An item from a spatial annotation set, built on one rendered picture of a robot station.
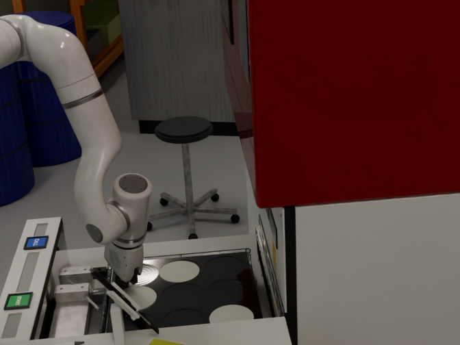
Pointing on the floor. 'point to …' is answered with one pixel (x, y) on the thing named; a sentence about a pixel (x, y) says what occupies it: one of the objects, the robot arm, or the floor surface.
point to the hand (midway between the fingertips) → (122, 280)
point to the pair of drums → (32, 120)
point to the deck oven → (175, 62)
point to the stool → (168, 131)
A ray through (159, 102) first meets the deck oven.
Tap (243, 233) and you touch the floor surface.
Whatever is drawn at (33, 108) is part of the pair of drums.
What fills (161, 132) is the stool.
